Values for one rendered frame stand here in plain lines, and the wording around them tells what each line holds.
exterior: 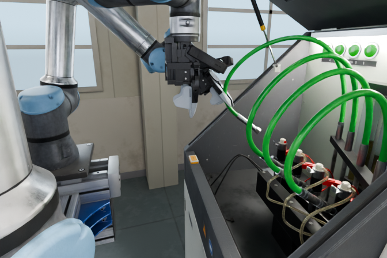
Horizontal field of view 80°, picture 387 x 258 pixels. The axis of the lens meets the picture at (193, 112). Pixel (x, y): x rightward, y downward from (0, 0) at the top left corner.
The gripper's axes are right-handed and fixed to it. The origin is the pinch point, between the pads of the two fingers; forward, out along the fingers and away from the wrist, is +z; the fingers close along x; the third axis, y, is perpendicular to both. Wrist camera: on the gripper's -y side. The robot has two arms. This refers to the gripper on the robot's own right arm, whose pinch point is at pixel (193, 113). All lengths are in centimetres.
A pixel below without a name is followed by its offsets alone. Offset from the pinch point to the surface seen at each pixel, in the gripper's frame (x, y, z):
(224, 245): 19.2, -3.5, 26.7
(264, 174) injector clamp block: -2.4, -24.5, 23.6
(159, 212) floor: -110, 8, 121
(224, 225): 13.5, -5.6, 26.7
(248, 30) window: -184, -96, -33
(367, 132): 16.7, -39.7, 2.5
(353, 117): 8.6, -43.6, 1.3
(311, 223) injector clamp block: 20.1, -25.1, 23.4
